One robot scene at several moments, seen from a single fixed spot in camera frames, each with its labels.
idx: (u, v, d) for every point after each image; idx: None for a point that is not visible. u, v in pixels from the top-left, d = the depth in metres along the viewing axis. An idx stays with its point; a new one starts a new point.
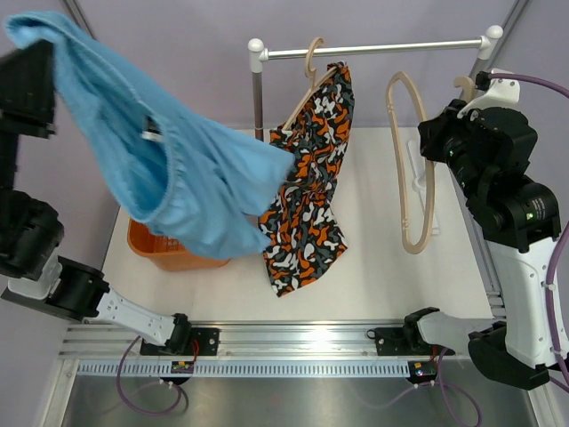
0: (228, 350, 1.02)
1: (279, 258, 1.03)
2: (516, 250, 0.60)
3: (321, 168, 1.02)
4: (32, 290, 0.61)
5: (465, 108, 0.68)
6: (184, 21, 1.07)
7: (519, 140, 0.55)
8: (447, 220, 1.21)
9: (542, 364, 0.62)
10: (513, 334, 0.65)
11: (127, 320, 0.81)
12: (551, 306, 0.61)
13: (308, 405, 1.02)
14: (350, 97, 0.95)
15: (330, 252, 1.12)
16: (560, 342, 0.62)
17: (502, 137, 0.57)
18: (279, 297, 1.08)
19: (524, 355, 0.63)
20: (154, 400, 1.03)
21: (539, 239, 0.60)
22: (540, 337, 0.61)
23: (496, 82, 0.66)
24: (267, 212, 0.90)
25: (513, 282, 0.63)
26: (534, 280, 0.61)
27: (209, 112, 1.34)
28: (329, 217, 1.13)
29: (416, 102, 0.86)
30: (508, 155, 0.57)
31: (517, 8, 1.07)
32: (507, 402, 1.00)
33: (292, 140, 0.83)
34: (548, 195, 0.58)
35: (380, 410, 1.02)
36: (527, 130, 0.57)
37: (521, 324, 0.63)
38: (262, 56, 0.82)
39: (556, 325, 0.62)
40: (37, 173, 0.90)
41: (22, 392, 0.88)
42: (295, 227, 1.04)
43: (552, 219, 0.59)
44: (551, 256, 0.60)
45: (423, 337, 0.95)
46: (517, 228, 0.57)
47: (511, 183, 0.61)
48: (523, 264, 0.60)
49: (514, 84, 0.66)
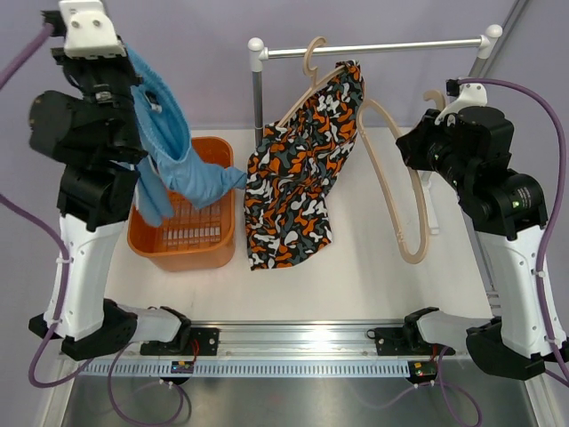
0: (228, 350, 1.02)
1: (261, 230, 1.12)
2: (504, 237, 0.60)
3: (321, 165, 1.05)
4: (94, 318, 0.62)
5: (442, 114, 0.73)
6: (185, 22, 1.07)
7: (497, 131, 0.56)
8: (447, 220, 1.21)
9: (538, 354, 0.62)
10: (508, 326, 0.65)
11: (148, 318, 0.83)
12: (542, 292, 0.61)
13: (308, 405, 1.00)
14: (359, 97, 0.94)
15: (313, 243, 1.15)
16: (554, 330, 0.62)
17: (481, 130, 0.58)
18: (252, 270, 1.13)
19: (518, 345, 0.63)
20: (156, 412, 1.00)
21: (527, 227, 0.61)
22: (534, 326, 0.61)
23: (465, 87, 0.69)
24: (252, 200, 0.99)
25: (504, 272, 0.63)
26: (524, 268, 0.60)
27: (209, 110, 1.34)
28: (319, 210, 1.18)
29: (389, 123, 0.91)
30: (487, 145, 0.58)
31: (516, 9, 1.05)
32: (508, 403, 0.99)
33: (286, 137, 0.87)
34: (532, 182, 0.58)
35: (380, 410, 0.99)
36: (504, 122, 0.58)
37: (514, 312, 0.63)
38: (262, 55, 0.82)
39: (549, 313, 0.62)
40: None
41: (23, 392, 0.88)
42: (281, 213, 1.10)
43: (538, 207, 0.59)
44: (540, 245, 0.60)
45: (423, 337, 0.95)
46: (505, 214, 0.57)
47: (495, 174, 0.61)
48: (512, 252, 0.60)
49: (481, 88, 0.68)
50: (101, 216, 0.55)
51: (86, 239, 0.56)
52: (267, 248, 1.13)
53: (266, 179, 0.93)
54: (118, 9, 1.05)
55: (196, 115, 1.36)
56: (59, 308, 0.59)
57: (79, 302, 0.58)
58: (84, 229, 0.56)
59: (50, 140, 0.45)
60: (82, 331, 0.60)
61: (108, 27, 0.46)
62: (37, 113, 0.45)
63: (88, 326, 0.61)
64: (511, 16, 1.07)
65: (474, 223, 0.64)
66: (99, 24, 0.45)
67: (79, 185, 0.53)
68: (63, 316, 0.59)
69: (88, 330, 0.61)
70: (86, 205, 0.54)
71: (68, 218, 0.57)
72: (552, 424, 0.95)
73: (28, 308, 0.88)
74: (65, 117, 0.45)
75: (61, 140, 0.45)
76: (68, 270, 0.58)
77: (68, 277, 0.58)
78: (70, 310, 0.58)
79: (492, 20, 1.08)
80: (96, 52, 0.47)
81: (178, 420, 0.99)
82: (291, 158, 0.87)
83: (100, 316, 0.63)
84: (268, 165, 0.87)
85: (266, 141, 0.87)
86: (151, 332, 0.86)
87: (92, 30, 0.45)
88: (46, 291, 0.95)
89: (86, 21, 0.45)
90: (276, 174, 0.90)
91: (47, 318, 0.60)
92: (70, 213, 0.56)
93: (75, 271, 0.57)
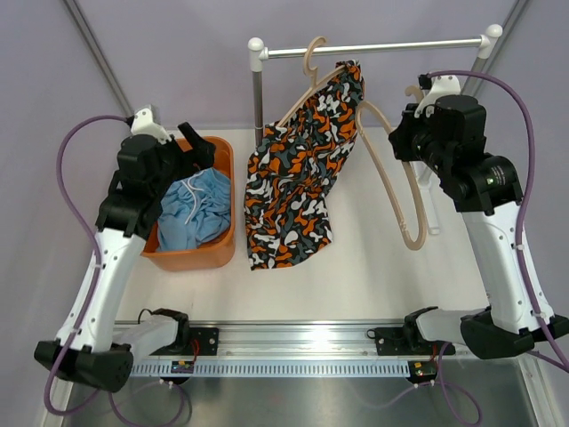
0: (229, 350, 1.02)
1: (261, 230, 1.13)
2: (482, 213, 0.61)
3: (321, 165, 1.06)
4: (108, 334, 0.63)
5: (420, 106, 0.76)
6: (185, 21, 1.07)
7: (471, 116, 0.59)
8: (447, 220, 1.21)
9: (526, 329, 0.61)
10: (496, 304, 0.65)
11: (147, 334, 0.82)
12: (524, 266, 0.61)
13: (308, 404, 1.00)
14: (359, 97, 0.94)
15: (313, 243, 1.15)
16: (540, 304, 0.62)
17: (456, 115, 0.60)
18: (252, 270, 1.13)
19: (507, 322, 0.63)
20: (154, 414, 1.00)
21: (503, 204, 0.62)
22: (519, 300, 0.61)
23: (436, 79, 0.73)
24: (252, 200, 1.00)
25: (486, 249, 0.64)
26: (505, 243, 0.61)
27: (209, 110, 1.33)
28: (319, 210, 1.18)
29: (382, 120, 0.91)
30: (462, 129, 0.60)
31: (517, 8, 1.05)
32: (509, 405, 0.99)
33: (287, 137, 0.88)
34: (508, 161, 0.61)
35: (380, 410, 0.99)
36: (477, 107, 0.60)
37: (500, 288, 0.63)
38: (262, 55, 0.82)
39: (534, 288, 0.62)
40: (38, 175, 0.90)
41: (23, 393, 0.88)
42: (281, 213, 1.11)
43: (512, 185, 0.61)
44: (517, 218, 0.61)
45: (423, 336, 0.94)
46: (481, 191, 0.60)
47: (474, 156, 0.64)
48: (490, 227, 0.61)
49: (452, 78, 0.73)
50: (139, 230, 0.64)
51: (119, 245, 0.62)
52: (267, 248, 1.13)
53: (267, 179, 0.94)
54: (118, 8, 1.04)
55: (196, 116, 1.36)
56: (79, 317, 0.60)
57: (103, 309, 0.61)
58: (118, 237, 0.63)
59: (138, 150, 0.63)
60: (98, 343, 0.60)
61: (150, 114, 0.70)
62: (128, 140, 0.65)
63: (101, 346, 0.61)
64: (512, 16, 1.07)
65: (457, 206, 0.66)
66: (143, 112, 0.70)
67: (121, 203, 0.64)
68: (83, 325, 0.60)
69: (100, 347, 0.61)
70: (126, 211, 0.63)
71: (103, 232, 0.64)
72: (552, 423, 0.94)
73: (29, 308, 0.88)
74: (149, 143, 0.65)
75: (147, 152, 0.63)
76: (96, 278, 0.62)
77: (95, 285, 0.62)
78: (92, 317, 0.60)
79: (492, 19, 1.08)
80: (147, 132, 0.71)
81: (179, 420, 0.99)
82: (292, 157, 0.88)
83: (111, 334, 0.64)
84: (268, 165, 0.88)
85: (266, 141, 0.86)
86: (152, 344, 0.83)
87: (141, 116, 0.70)
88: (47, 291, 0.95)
89: (139, 115, 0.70)
90: (276, 174, 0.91)
91: (62, 334, 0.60)
92: (107, 228, 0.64)
93: (104, 277, 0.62)
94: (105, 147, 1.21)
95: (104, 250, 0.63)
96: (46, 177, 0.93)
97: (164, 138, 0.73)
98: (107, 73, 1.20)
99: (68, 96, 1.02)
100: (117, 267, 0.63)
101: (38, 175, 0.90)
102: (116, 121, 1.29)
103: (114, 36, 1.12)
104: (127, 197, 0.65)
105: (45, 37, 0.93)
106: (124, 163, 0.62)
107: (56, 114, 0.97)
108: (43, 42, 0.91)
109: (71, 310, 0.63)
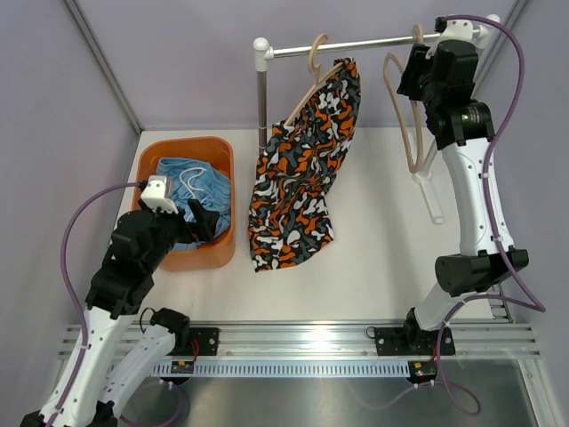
0: (228, 350, 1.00)
1: (265, 233, 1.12)
2: (454, 145, 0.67)
3: (322, 163, 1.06)
4: (90, 413, 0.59)
5: (431, 49, 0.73)
6: (188, 20, 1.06)
7: (461, 60, 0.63)
8: (446, 208, 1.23)
9: (484, 251, 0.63)
10: (463, 233, 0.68)
11: (134, 374, 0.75)
12: (489, 195, 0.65)
13: (308, 404, 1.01)
14: (356, 93, 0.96)
15: (316, 241, 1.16)
16: (500, 231, 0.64)
17: (449, 56, 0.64)
18: (257, 271, 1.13)
19: (469, 245, 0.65)
20: (157, 413, 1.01)
21: (475, 139, 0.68)
22: (482, 224, 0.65)
23: (451, 24, 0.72)
24: (260, 201, 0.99)
25: (457, 179, 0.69)
26: (473, 173, 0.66)
27: (209, 109, 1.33)
28: (319, 207, 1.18)
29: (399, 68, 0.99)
30: (452, 70, 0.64)
31: (516, 8, 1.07)
32: (507, 403, 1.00)
33: (293, 136, 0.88)
34: (485, 108, 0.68)
35: (380, 411, 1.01)
36: (472, 52, 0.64)
37: (467, 214, 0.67)
38: (268, 54, 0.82)
39: (496, 217, 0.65)
40: (39, 173, 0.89)
41: (28, 398, 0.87)
42: (284, 214, 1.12)
43: (486, 124, 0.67)
44: (486, 152, 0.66)
45: (420, 326, 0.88)
46: (454, 124, 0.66)
47: (462, 99, 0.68)
48: (460, 157, 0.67)
49: (467, 25, 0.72)
50: (125, 309, 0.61)
51: (107, 327, 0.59)
52: (270, 249, 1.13)
53: (274, 179, 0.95)
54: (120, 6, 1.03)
55: (196, 116, 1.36)
56: (62, 396, 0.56)
57: (86, 390, 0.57)
58: (105, 318, 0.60)
59: (132, 231, 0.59)
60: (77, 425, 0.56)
61: (165, 186, 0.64)
62: (124, 218, 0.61)
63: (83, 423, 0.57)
64: (512, 16, 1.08)
65: (438, 143, 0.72)
66: (158, 184, 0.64)
67: (110, 282, 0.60)
68: (65, 404, 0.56)
69: (83, 423, 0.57)
70: (115, 291, 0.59)
71: (93, 310, 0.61)
72: (552, 424, 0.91)
73: (31, 310, 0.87)
74: (145, 222, 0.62)
75: (140, 232, 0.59)
76: (81, 358, 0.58)
77: (80, 364, 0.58)
78: (75, 397, 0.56)
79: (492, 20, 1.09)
80: (154, 203, 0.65)
81: (179, 420, 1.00)
82: (298, 157, 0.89)
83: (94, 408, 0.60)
84: (277, 165, 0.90)
85: (275, 141, 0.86)
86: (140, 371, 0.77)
87: (153, 187, 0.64)
88: (49, 293, 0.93)
89: (151, 185, 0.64)
90: (283, 174, 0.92)
91: (46, 411, 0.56)
92: (96, 307, 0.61)
93: (89, 358, 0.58)
94: (104, 147, 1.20)
95: (91, 330, 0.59)
96: (47, 175, 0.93)
97: (170, 210, 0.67)
98: (108, 71, 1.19)
99: (68, 95, 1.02)
100: (104, 347, 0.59)
101: (37, 173, 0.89)
102: (116, 120, 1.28)
103: (115, 34, 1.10)
104: (119, 273, 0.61)
105: (44, 36, 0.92)
106: (115, 242, 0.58)
107: (55, 111, 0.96)
108: (43, 40, 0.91)
109: (57, 385, 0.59)
